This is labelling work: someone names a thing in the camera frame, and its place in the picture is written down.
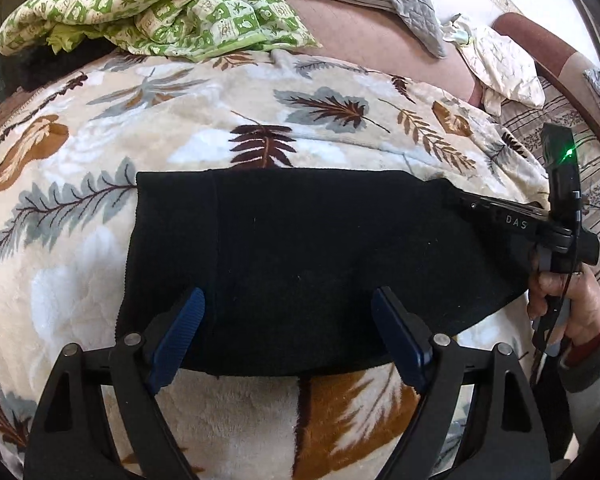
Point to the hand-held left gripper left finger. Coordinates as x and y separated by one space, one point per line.
176 332

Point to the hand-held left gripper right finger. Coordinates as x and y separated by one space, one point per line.
399 332

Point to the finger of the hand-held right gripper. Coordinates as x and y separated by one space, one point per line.
495 214

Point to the black pants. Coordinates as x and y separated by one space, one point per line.
300 265

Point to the person's right forearm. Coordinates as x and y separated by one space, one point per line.
592 360

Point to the person's right hand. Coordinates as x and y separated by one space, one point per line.
577 305

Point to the striped patterned bedsheet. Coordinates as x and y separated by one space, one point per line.
580 170

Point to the brown headboard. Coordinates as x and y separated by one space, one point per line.
570 70

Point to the cream printed cloth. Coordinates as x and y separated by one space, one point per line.
500 65

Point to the leaf print blanket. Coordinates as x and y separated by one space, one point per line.
190 170

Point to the pink bedsheet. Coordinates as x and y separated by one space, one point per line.
380 45

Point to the green patterned quilt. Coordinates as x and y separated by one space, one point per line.
150 5

